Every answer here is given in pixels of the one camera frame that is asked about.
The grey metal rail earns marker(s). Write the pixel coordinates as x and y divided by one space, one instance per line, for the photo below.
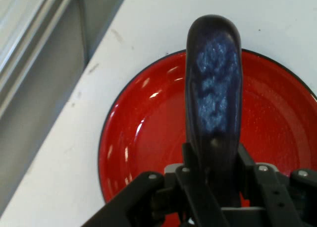
27 48

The red enamel plate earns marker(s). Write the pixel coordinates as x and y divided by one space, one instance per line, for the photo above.
158 137

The toy purple eggplant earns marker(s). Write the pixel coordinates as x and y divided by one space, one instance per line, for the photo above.
214 108

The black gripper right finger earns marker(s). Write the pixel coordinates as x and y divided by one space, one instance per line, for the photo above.
275 192

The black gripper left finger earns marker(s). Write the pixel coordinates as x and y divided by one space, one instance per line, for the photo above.
173 197

